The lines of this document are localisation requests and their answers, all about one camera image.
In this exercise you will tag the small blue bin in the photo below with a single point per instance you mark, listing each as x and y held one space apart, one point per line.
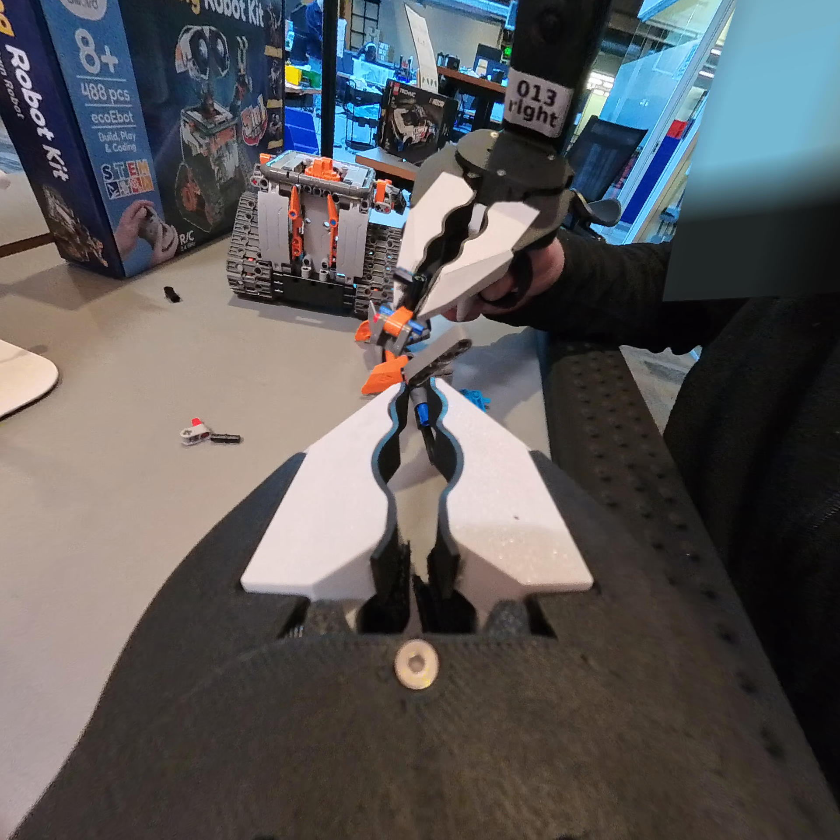
300 131

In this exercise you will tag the white book stand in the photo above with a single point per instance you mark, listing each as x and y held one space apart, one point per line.
19 380

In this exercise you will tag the black dimpled pad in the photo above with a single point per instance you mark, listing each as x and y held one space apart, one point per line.
623 459

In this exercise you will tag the person's right forearm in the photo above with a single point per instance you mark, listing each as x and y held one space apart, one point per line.
623 289

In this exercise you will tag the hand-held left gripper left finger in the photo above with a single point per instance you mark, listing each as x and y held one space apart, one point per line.
315 525

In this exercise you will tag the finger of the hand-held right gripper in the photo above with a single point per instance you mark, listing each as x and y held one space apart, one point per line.
423 216
492 243

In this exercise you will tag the grey connector with red pin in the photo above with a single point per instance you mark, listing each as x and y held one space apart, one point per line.
193 432

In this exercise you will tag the grey office chair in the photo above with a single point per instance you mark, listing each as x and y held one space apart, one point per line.
604 157

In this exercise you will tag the tracked toy robot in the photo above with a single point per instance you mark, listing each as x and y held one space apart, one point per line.
315 236

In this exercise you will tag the black pole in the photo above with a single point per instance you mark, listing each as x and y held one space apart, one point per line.
331 79

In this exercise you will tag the dark grey angled toy beam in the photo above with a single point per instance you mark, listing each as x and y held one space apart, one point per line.
439 354

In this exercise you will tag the small black toy pin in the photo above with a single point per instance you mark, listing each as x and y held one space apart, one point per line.
226 438

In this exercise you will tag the person's right hand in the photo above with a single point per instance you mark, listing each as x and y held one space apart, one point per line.
551 275

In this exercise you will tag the blue robot kit box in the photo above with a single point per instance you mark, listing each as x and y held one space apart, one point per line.
131 131

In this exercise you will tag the black toy car box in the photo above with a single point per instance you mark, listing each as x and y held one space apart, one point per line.
417 118

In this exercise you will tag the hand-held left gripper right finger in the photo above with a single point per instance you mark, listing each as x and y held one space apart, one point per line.
518 525

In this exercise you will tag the wooden workbench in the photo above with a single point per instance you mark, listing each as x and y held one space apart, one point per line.
472 82

